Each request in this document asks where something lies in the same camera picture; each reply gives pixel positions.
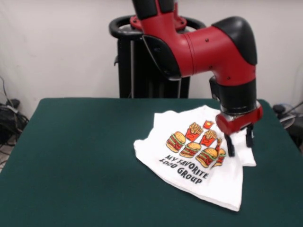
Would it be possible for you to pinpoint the white towel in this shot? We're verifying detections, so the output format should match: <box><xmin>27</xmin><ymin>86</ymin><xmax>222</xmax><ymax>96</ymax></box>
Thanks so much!
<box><xmin>134</xmin><ymin>105</ymin><xmax>258</xmax><ymax>212</ymax></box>

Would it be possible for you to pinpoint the dark green table cloth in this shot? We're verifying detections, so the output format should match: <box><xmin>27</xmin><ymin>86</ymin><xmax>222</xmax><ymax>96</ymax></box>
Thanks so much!
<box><xmin>0</xmin><ymin>97</ymin><xmax>303</xmax><ymax>227</ymax></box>

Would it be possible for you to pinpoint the black cable tangle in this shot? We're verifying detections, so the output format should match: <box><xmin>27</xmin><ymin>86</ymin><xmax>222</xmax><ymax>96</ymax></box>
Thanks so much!
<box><xmin>0</xmin><ymin>75</ymin><xmax>30</xmax><ymax>164</ymax></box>

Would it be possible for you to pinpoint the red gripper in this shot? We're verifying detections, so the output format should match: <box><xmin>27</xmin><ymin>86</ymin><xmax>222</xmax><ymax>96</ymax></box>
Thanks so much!
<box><xmin>215</xmin><ymin>104</ymin><xmax>264</xmax><ymax>158</ymax></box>

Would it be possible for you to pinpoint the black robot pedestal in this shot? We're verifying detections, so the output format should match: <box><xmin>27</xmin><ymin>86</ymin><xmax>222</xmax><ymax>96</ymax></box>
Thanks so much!
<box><xmin>108</xmin><ymin>15</ymin><xmax>206</xmax><ymax>99</ymax></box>

